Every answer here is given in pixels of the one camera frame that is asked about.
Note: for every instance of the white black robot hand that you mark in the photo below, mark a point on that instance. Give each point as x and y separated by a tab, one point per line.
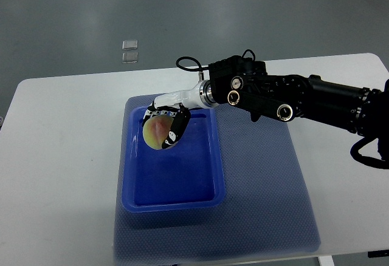
180	104

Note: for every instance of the yellow red peach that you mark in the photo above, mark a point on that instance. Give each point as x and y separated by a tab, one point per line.
157	132

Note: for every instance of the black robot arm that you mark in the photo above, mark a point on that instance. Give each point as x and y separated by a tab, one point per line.
243	82

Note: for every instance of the upper silver floor plate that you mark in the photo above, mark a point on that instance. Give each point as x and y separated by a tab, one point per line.
130	44

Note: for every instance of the blue plastic tray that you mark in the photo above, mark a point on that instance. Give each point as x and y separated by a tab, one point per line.
188	176

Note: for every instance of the blue grey mesh mat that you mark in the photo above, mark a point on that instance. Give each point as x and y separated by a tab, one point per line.
230	188

